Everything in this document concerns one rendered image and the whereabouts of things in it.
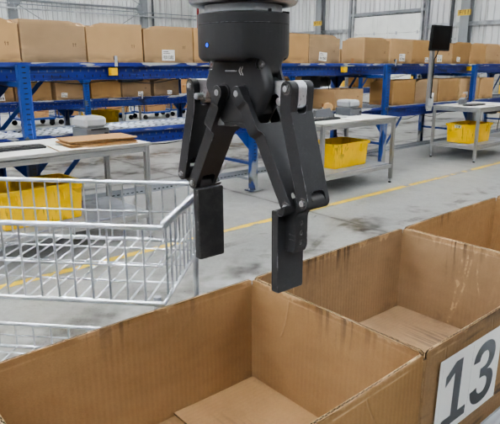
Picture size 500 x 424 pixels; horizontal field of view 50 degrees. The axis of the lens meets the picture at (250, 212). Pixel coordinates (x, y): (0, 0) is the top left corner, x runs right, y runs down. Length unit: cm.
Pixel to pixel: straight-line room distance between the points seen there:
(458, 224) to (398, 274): 23
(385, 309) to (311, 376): 38
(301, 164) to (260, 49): 9
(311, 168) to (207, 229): 15
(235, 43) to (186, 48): 540
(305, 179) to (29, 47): 475
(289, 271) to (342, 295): 54
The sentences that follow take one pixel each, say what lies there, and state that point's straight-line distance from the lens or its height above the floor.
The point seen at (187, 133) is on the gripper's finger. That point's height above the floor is 129.
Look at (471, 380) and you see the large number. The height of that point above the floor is 97.
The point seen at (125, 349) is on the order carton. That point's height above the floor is 101.
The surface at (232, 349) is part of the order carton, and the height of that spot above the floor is 95.
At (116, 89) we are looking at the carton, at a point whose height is 94.
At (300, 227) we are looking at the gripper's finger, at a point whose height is 123.
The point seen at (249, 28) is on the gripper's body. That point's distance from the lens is 43.
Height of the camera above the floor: 136
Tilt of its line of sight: 15 degrees down
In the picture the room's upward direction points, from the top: straight up
